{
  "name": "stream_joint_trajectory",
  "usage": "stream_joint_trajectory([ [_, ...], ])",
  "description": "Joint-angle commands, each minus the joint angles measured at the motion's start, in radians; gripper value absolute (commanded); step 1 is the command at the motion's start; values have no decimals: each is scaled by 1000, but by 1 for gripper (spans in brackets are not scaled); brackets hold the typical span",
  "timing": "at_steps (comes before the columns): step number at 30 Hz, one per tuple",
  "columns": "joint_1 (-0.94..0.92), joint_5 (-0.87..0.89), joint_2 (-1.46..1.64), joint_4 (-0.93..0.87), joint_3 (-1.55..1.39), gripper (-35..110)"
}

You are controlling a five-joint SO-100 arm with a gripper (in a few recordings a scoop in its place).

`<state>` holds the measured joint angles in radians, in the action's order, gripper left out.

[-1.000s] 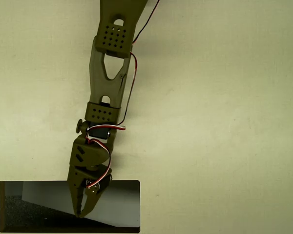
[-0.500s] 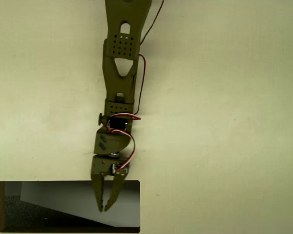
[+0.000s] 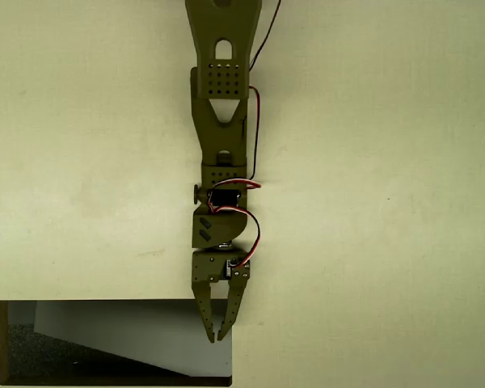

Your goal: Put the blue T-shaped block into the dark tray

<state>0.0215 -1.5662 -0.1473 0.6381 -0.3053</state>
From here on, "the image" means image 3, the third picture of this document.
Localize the long white red servo cable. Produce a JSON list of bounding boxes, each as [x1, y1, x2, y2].
[[211, 206, 263, 268]]

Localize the short white red servo cable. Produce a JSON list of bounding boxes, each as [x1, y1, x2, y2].
[[207, 177, 264, 204]]

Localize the dark rectangular bin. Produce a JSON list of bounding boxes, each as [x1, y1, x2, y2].
[[0, 298, 234, 387]]

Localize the thin red black cable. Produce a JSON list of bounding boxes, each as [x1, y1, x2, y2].
[[247, 0, 283, 181]]

